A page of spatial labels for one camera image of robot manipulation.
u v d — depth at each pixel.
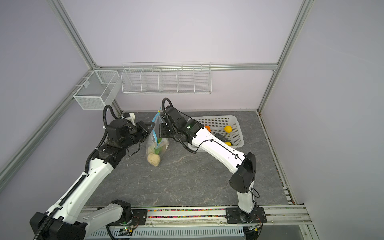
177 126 0.54
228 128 1.04
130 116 0.67
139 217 0.74
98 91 0.99
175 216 0.75
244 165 0.45
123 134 0.55
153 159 0.83
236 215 0.74
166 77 0.99
